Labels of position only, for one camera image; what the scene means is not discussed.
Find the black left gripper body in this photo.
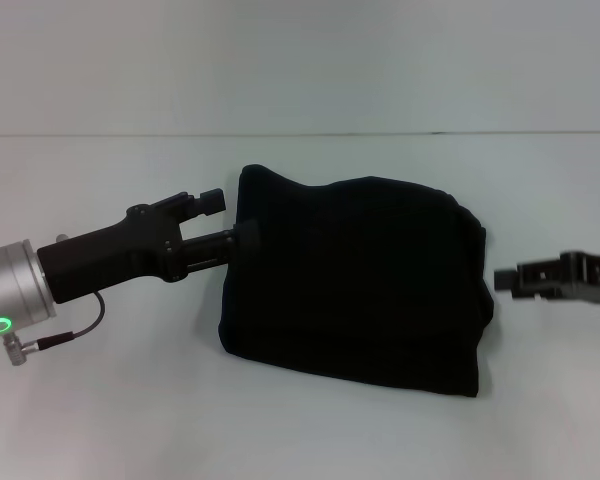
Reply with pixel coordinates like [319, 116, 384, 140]
[36, 202, 185, 305]

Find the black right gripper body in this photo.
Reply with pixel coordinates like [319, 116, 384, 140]
[559, 251, 600, 305]

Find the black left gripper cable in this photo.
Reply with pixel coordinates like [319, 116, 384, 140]
[37, 292, 106, 350]

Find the silver left cable connector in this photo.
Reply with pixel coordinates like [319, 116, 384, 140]
[2, 335, 41, 368]

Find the black shirt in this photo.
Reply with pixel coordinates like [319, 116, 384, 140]
[215, 163, 496, 400]

